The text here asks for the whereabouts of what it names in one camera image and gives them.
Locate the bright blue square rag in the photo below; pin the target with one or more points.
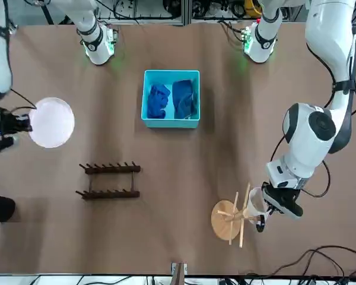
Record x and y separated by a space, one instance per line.
158 101

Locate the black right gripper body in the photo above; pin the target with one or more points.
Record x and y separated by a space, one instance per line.
6 130

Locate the dark blue square rag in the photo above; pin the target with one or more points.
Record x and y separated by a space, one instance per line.
184 98

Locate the left arm base control box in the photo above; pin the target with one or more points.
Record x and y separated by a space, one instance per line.
246 37

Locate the aluminium frame post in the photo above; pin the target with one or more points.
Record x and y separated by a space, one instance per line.
186 12

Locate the small metal bracket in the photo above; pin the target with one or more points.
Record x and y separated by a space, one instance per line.
179 271

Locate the cyan plastic box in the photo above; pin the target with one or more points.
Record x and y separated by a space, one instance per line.
154 123

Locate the black vase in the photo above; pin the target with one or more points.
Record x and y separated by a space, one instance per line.
0 207

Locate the pale pink round plate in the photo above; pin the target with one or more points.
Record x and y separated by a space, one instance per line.
52 121

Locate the wooden mug stand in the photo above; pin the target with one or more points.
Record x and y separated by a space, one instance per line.
225 219

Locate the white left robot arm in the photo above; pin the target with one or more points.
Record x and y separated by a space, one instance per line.
326 53

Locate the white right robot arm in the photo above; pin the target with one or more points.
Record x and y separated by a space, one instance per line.
92 32

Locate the dark wooden dish rack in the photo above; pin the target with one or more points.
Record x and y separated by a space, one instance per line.
109 194

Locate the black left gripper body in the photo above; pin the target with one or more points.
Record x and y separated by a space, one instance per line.
284 202

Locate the right arm base control box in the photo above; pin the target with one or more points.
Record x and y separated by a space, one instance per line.
112 37

